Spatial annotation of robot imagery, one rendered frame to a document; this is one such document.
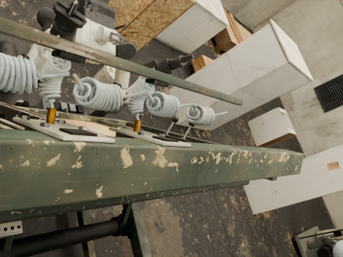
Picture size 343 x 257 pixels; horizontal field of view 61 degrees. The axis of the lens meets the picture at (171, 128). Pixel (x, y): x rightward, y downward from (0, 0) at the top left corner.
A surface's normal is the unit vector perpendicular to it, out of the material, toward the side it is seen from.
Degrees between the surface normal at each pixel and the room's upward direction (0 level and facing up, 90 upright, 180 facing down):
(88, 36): 23
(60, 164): 34
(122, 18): 90
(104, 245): 0
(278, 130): 90
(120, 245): 0
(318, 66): 90
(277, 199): 90
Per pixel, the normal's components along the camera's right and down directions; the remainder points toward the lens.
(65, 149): 0.75, 0.18
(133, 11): -0.60, 0.03
